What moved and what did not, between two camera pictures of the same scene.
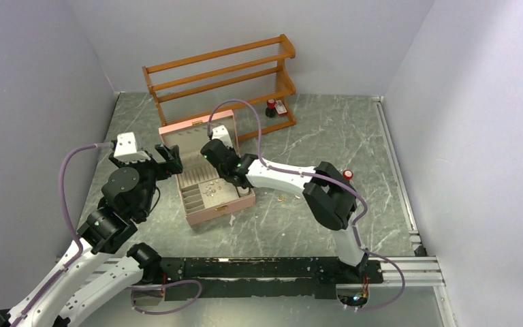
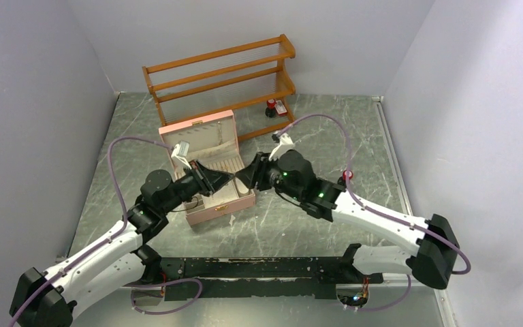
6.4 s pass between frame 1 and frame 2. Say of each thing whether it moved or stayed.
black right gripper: moved
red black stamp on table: stayed
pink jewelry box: stayed
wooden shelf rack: stayed
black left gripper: moved
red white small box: stayed
